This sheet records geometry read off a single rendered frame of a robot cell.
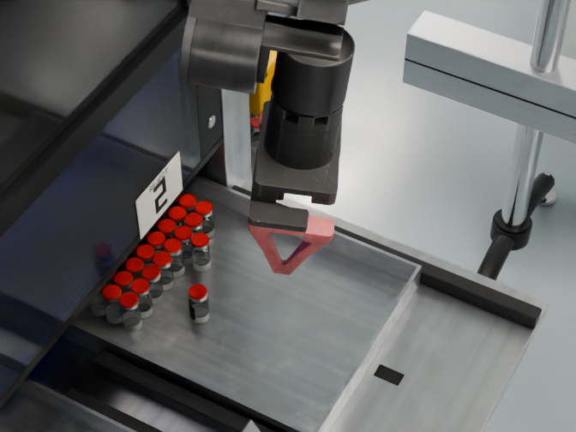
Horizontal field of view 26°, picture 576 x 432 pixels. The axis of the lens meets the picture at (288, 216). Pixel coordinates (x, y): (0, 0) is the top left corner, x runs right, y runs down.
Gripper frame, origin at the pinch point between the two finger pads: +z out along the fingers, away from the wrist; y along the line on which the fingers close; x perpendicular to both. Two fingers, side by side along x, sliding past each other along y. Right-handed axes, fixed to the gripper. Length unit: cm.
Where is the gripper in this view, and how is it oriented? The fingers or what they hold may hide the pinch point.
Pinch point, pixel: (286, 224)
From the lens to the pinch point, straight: 106.4
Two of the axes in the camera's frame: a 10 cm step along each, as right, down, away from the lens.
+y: -0.6, 7.0, -7.1
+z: -1.2, 7.0, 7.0
